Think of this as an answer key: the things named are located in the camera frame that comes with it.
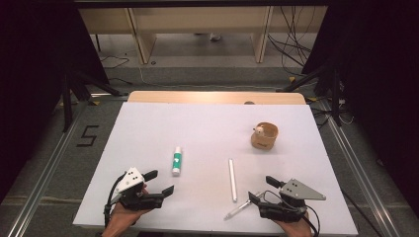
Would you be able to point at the wooden table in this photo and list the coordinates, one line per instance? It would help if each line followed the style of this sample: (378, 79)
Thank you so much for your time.
(197, 97)

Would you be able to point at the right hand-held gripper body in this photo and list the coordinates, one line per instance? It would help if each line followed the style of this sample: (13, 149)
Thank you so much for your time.
(298, 191)

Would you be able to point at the clear pen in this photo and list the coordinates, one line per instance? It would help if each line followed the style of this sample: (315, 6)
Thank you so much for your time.
(237, 210)

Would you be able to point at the black tape floor mark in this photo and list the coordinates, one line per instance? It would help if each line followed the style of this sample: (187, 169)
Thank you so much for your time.
(85, 145)

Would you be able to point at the white pen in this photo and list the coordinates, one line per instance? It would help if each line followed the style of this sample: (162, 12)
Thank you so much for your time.
(232, 179)

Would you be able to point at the green and white glue stick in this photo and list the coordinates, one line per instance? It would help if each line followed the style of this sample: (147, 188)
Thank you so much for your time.
(176, 161)

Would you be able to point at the black tripod stand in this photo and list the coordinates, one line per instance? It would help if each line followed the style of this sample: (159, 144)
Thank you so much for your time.
(67, 105)
(335, 98)

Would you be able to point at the white board mat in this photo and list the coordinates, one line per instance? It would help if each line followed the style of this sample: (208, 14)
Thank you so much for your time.
(197, 131)

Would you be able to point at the person's right hand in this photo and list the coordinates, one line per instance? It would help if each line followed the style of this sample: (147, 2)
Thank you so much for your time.
(293, 228)

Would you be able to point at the black curtain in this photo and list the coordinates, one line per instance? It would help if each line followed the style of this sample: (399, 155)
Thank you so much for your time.
(378, 65)
(29, 65)

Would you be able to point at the aluminium floor rail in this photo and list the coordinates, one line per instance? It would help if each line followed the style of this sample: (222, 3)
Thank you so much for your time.
(362, 184)
(42, 184)

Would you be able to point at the person's left hand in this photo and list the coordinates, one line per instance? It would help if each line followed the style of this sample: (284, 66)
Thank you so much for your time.
(122, 217)

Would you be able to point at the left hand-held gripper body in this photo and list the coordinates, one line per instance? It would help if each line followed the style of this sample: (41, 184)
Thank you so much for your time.
(131, 179)

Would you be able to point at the light wooden desk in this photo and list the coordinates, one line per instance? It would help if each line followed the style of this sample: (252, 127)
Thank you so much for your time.
(197, 19)

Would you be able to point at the wooden pen holder cup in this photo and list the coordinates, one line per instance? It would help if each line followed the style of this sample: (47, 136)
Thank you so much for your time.
(265, 141)

